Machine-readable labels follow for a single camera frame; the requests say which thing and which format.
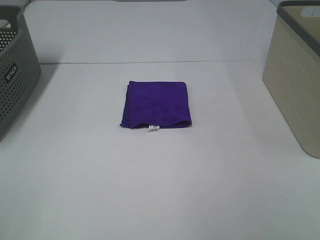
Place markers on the purple towel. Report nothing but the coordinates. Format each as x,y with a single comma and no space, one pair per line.
164,104

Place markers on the grey perforated plastic basket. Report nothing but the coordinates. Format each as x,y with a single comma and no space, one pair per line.
20,69

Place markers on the beige basket with grey rim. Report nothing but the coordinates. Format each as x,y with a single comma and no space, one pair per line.
292,70

